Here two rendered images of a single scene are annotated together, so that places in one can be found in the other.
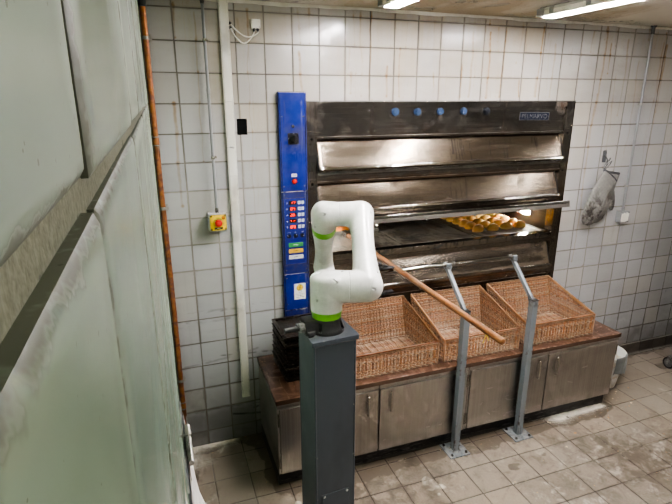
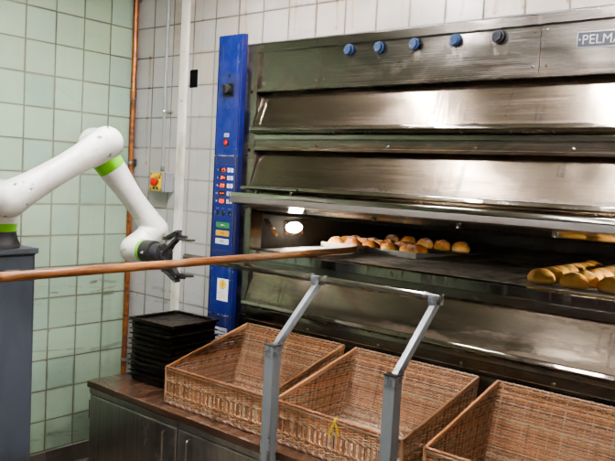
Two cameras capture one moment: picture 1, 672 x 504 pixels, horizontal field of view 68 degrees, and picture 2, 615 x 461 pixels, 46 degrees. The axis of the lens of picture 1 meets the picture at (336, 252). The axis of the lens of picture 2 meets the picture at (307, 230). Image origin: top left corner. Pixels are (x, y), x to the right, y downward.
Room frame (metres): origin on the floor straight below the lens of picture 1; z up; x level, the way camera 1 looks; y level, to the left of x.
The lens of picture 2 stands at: (1.50, -2.88, 1.51)
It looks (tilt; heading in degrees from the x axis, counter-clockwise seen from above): 4 degrees down; 60
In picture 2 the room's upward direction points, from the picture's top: 3 degrees clockwise
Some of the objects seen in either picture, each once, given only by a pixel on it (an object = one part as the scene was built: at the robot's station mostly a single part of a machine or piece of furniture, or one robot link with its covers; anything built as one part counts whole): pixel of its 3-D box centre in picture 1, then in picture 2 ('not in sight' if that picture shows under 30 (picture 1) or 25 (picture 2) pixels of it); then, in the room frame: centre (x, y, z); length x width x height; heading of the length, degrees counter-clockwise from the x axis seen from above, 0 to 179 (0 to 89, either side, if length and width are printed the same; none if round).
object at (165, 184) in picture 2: (217, 221); (161, 181); (2.72, 0.66, 1.46); 0.10 x 0.07 x 0.10; 110
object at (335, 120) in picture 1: (450, 118); (437, 55); (3.29, -0.73, 1.99); 1.80 x 0.08 x 0.21; 110
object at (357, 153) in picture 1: (450, 150); (431, 107); (3.27, -0.74, 1.80); 1.79 x 0.11 x 0.19; 110
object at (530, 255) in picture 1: (442, 265); (417, 315); (3.27, -0.74, 1.02); 1.79 x 0.11 x 0.19; 110
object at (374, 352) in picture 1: (380, 334); (254, 373); (2.82, -0.28, 0.72); 0.56 x 0.49 x 0.28; 111
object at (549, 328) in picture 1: (538, 308); (543, 456); (3.23, -1.41, 0.72); 0.56 x 0.49 x 0.28; 109
